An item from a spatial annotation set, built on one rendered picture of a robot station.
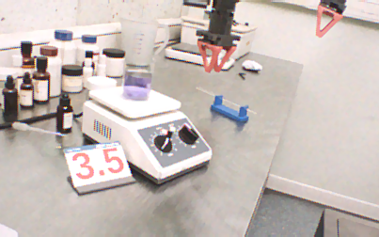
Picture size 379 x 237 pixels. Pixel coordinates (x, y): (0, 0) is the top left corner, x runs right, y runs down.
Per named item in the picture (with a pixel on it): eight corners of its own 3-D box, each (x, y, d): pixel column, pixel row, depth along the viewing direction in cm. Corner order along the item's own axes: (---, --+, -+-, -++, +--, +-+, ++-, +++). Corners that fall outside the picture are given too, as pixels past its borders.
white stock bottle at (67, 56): (73, 77, 99) (76, 29, 95) (75, 85, 93) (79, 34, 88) (47, 75, 96) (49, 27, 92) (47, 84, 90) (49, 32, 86)
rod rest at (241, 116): (248, 120, 89) (252, 106, 88) (240, 122, 87) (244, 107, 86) (218, 106, 95) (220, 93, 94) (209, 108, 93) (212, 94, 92)
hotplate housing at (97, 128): (211, 165, 64) (219, 121, 61) (157, 187, 54) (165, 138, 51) (127, 120, 76) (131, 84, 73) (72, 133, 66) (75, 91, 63)
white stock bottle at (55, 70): (54, 99, 81) (55, 51, 77) (29, 94, 81) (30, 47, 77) (64, 92, 86) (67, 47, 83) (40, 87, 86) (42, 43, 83)
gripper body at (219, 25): (194, 37, 89) (198, 7, 86) (221, 38, 96) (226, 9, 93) (213, 42, 84) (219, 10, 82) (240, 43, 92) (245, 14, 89)
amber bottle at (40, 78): (37, 97, 80) (38, 55, 77) (53, 100, 80) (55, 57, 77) (27, 102, 77) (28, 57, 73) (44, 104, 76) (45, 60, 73)
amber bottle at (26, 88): (23, 102, 76) (23, 69, 73) (36, 104, 76) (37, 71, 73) (17, 106, 73) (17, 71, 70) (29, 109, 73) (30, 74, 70)
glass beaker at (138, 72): (118, 94, 64) (122, 49, 61) (148, 96, 66) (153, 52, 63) (121, 106, 59) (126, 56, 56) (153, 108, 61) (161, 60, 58)
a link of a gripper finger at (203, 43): (191, 69, 92) (197, 32, 89) (211, 68, 97) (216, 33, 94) (212, 76, 88) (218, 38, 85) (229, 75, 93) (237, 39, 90)
